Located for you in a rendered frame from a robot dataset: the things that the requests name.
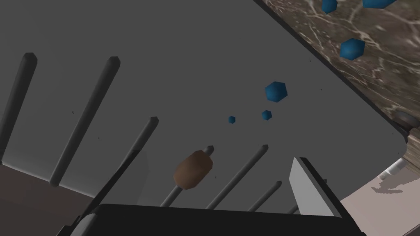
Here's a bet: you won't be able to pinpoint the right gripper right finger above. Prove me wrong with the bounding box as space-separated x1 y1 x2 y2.
288 157 344 218

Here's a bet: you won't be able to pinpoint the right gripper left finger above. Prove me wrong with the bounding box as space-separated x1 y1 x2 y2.
77 149 150 218

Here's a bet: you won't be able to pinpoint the brown barrel-shaped piece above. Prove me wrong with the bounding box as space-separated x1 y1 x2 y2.
173 150 214 191

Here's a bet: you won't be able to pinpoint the white cylinder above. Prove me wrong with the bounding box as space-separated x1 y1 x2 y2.
383 158 407 177

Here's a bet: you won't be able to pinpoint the large blue faceted ball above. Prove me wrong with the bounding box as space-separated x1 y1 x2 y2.
362 0 397 9
321 0 338 15
339 38 366 61
264 81 288 103

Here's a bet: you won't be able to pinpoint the grey rack with rods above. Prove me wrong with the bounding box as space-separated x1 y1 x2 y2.
0 0 408 212

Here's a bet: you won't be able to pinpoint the dark grey round knob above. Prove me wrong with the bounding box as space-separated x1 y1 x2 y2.
395 111 420 135

